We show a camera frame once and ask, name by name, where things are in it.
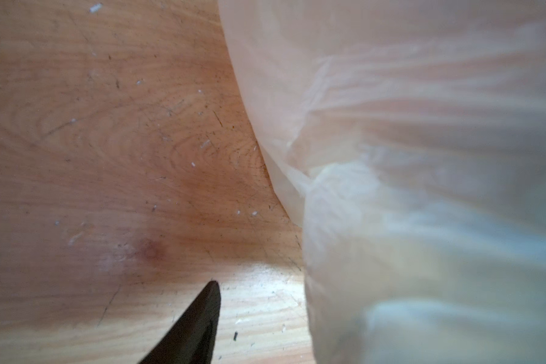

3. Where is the translucent printed plastic bag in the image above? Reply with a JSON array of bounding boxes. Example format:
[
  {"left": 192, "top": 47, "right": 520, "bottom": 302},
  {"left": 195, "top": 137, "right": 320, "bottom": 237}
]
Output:
[{"left": 218, "top": 1, "right": 546, "bottom": 363}]

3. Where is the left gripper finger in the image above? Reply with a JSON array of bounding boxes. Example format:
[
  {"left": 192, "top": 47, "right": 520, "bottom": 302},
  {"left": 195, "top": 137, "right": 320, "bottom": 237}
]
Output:
[{"left": 141, "top": 281, "right": 221, "bottom": 364}]

